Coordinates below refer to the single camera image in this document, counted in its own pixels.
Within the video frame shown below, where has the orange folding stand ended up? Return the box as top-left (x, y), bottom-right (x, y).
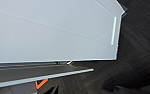
top-left (34, 79), bottom-right (49, 90)

